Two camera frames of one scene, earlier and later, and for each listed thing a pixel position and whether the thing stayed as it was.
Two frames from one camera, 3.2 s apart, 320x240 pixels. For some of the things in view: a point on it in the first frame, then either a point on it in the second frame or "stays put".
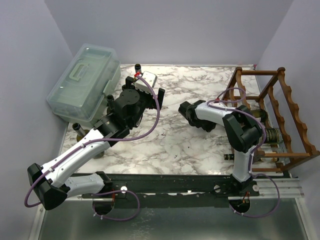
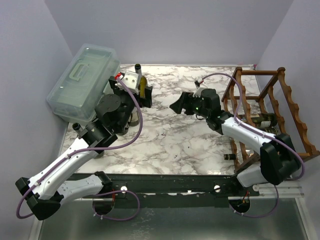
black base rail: x=161 y=190 stays put
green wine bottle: x=259 y=113 -> x=265 y=120
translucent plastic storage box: x=79 y=94 stays put
